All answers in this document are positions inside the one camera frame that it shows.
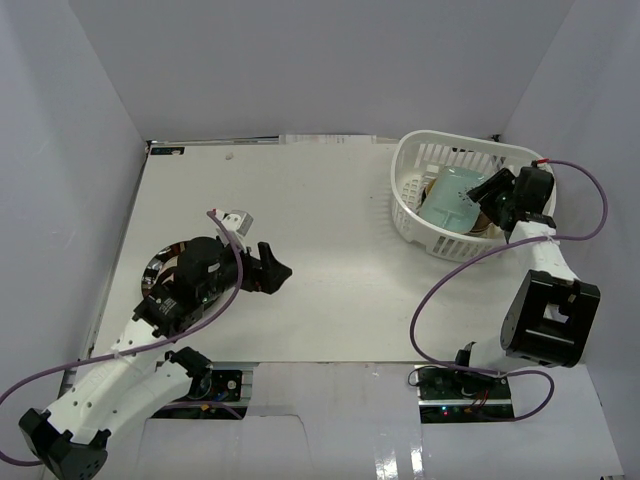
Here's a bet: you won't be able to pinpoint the round dark mirrored plate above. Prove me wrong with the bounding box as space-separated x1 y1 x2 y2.
141 240 194 304

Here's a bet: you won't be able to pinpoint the brown square plate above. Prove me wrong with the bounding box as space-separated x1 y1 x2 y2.
468 212 495 238

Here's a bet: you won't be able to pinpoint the light green rectangular plate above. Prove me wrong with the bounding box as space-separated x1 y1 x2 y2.
418 167 487 234

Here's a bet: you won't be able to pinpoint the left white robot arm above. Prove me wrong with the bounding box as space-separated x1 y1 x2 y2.
19 237 293 479

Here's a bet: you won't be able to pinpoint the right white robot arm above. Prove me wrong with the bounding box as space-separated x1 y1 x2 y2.
451 166 601 399

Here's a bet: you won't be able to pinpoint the white plastic dish basket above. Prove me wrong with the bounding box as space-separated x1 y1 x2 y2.
390 130 556 262

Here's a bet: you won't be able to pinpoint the papers at table back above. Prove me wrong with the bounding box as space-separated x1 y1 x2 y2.
278 134 377 145

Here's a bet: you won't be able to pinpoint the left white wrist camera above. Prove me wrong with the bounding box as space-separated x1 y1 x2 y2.
208 209 254 243

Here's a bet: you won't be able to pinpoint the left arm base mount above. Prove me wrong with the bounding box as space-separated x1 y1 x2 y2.
153 369 250 420

